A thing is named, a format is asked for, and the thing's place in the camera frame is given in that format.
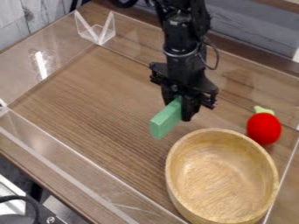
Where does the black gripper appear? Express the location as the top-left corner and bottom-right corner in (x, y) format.
(150, 49), (219, 122)

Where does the green rectangular block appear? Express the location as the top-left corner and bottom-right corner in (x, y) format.
(150, 97), (182, 139)

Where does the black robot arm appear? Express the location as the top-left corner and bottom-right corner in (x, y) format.
(144, 0), (219, 122)

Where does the wooden bowl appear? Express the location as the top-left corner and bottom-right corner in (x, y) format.
(164, 129), (279, 224)

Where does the red plush strawberry toy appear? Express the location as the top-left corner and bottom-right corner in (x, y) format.
(247, 106), (282, 145)

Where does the black device with screw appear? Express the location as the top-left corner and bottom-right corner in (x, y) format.
(0, 204), (64, 224)

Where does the black cable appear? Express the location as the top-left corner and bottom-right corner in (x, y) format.
(196, 40), (220, 72)

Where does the clear acrylic corner bracket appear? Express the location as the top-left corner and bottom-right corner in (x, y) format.
(74, 11), (116, 46)

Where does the clear acrylic tray wall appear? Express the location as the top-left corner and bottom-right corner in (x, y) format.
(0, 100), (188, 224)

